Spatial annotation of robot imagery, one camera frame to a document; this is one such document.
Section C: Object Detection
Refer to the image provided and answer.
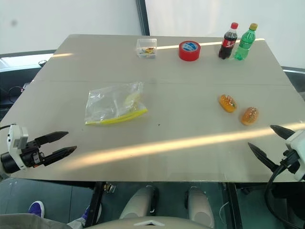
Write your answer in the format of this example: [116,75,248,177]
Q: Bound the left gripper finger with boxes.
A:
[43,146,78,167]
[34,131,69,146]

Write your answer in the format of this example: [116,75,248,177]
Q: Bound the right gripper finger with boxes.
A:
[247,142,278,173]
[270,124,295,141]

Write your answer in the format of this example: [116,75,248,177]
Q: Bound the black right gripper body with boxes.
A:
[279,149,300,175]

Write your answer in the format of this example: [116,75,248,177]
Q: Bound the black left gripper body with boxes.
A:
[19,139,46,169]

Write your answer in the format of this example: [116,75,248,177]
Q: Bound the orange toy bread bun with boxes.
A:
[218,94,238,114]
[240,106,260,126]

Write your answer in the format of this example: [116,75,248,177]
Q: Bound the clear yellow-zip plastic bag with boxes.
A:
[85,81,149,126]

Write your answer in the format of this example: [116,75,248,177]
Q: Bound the blue shoe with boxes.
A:
[28,200,45,218]
[81,204,102,222]

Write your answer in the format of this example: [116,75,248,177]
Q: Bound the black table leg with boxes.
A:
[225,182,244,229]
[84,181,107,227]

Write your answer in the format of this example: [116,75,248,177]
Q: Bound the metal table clamp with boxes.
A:
[104,182,117,194]

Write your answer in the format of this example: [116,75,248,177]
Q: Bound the grey trouser leg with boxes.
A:
[0,213,72,229]

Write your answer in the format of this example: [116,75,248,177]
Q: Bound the beige robot right leg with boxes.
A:
[185,186,215,229]

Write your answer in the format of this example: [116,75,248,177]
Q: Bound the beige robot leg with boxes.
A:
[185,186,215,229]
[119,186,160,220]

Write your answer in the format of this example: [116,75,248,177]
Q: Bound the beige robot left leg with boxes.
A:
[119,186,160,220]

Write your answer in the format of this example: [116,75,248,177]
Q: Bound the green soda bottle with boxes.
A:
[234,22,259,61]

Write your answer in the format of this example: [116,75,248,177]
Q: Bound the cola bottle red cap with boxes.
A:
[218,22,239,60]

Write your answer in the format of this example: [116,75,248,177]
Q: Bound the red tape roll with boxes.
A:
[178,40,202,62]

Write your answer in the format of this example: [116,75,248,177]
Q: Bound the small colourful trinkets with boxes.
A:
[139,47,156,58]

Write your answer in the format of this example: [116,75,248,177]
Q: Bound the clear plastic box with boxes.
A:
[136,38,158,59]

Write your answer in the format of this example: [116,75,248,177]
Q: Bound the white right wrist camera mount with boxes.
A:
[285,130,305,182]

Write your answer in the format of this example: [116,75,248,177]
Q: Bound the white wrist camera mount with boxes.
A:
[285,130,305,182]
[6,124,29,170]

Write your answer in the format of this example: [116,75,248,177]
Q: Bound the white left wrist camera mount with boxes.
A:
[6,124,29,170]

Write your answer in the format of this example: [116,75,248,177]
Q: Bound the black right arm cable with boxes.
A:
[264,164,305,229]

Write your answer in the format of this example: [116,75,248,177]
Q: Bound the thin dark floor cable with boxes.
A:
[8,82,33,98]

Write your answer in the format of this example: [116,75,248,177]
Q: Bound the thin white wire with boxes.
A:
[218,201,230,217]

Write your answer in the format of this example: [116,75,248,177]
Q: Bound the black window frame post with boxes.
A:
[135,0,151,36]

